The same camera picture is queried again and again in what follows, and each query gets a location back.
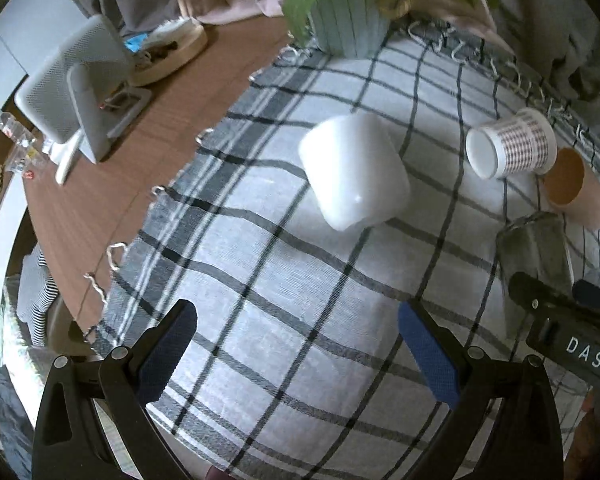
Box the pink cup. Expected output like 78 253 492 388
541 148 600 231

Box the patterned paper cup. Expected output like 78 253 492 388
465 107 558 180

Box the white plastic cup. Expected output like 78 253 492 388
298 113 411 232

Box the checkered grey white tablecloth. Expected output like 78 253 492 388
95 22 600 479

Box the clear plastic bottle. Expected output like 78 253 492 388
0 110 47 180

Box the grey white tablet stand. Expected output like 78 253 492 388
15 15 151 185

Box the teal ribbed flower vase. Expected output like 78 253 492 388
309 0 390 58

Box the round wooden tray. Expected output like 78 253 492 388
129 18 208 87

